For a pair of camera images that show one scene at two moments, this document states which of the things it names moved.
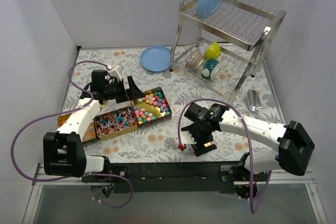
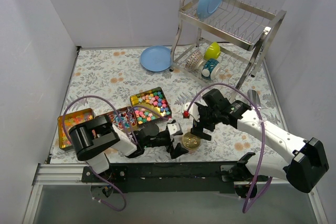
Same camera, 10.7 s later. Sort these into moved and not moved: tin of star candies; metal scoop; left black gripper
Moved: left black gripper
Not moved: tin of star candies; metal scoop
